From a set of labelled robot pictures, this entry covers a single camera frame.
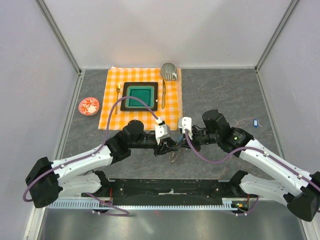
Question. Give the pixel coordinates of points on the yellow checkered cloth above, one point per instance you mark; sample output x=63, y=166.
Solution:
x=170, y=114

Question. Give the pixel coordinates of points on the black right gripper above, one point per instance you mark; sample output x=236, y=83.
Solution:
x=197, y=147

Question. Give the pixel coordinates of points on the grey striped mug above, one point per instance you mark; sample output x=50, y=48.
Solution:
x=169, y=72

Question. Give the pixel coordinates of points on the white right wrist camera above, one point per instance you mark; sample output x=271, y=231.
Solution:
x=185, y=126

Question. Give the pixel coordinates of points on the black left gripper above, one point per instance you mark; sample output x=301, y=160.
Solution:
x=165, y=147

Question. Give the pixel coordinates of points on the blue key tag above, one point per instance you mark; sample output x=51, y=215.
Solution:
x=256, y=123

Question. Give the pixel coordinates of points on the aluminium corner post left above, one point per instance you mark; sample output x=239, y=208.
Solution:
x=58, y=34

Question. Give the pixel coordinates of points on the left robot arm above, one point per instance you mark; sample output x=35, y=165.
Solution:
x=46, y=178

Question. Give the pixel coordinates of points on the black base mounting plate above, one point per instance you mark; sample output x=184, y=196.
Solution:
x=169, y=191

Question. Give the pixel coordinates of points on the gold fork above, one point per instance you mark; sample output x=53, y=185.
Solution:
x=118, y=89

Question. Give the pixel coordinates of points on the aluminium corner post right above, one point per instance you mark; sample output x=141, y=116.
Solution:
x=276, y=34

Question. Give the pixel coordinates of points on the gold knife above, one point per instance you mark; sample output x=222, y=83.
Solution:
x=164, y=91

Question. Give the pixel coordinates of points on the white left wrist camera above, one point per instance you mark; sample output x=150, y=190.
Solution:
x=162, y=131

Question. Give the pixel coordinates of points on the aluminium corner post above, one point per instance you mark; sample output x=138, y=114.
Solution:
x=276, y=34
x=58, y=34

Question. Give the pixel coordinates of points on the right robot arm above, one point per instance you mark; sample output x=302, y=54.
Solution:
x=295, y=188

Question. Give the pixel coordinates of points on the grey slotted cable duct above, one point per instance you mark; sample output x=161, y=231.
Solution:
x=91, y=204

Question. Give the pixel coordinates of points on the black teal square plate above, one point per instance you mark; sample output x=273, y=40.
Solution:
x=145, y=91

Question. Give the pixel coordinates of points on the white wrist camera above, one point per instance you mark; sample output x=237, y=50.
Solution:
x=162, y=131
x=185, y=126

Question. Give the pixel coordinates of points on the red white patterned bowl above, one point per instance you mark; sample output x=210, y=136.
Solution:
x=89, y=106

